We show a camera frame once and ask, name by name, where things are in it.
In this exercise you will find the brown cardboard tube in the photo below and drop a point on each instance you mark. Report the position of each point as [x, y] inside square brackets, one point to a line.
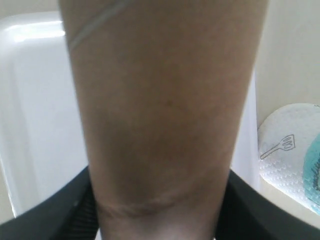
[161, 86]

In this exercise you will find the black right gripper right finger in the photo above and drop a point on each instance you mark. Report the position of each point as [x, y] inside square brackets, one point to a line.
[246, 215]

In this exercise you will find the white rectangular plastic tray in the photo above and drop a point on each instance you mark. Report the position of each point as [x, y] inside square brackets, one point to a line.
[41, 141]

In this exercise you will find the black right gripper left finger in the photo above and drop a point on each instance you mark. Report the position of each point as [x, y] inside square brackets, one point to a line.
[69, 214]

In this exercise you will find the white printed paper towel roll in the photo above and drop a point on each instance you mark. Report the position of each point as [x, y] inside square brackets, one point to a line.
[289, 152]

